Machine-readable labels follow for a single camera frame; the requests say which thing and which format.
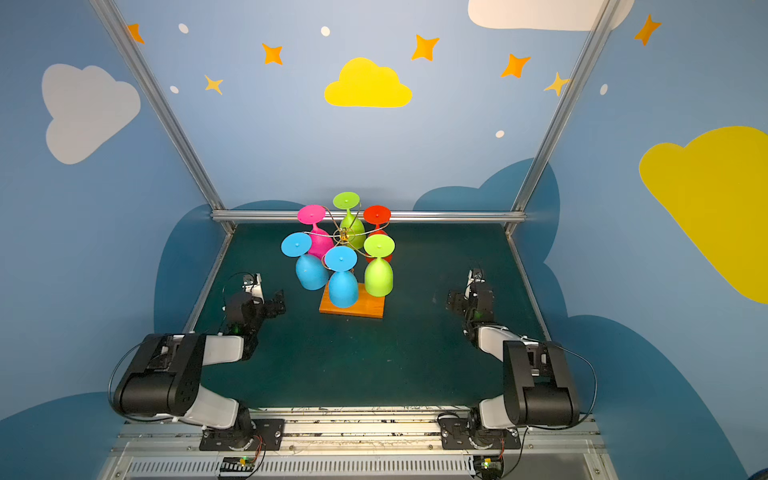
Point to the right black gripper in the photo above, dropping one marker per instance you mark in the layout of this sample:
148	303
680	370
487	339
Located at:
459	301

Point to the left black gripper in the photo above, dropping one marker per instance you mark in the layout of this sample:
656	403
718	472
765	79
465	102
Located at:
271	305

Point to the blue wine glass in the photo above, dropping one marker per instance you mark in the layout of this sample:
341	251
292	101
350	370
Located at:
310	271
343	285

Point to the green wine glass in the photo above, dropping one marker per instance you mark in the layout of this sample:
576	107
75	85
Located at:
351	230
379	277

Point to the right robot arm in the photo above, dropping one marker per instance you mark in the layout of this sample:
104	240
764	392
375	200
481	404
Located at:
538	386

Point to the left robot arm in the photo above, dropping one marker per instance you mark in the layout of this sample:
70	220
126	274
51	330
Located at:
163	380

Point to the pink wine glass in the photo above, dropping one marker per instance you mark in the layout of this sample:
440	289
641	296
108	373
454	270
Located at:
321	240

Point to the red wine glass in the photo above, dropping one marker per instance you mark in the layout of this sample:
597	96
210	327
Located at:
378	216

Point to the right small circuit board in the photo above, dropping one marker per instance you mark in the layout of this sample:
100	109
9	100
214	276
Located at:
487	467

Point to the small circuit board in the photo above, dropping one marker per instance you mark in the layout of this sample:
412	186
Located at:
241	467
487	467

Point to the left small circuit board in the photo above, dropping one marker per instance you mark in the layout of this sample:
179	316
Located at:
241	467

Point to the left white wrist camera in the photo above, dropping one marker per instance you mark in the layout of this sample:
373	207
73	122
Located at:
252	284

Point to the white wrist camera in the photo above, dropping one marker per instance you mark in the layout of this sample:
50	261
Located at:
252	284
475	275

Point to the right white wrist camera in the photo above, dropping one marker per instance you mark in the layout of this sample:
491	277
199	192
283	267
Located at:
475	275

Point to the wooden base wire glass rack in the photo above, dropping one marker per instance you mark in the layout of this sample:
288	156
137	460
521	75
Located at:
367	305

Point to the back aluminium frame bar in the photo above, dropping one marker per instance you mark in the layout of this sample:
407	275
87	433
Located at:
397	216

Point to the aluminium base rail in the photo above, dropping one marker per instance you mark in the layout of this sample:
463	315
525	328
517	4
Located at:
357	443

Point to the left aluminium frame post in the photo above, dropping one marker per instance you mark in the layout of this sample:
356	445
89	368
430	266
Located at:
113	21

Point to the aluminium frame post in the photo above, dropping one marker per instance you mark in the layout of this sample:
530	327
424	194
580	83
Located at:
113	21
580	74

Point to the right aluminium frame post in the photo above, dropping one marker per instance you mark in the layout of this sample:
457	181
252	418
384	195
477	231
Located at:
580	74

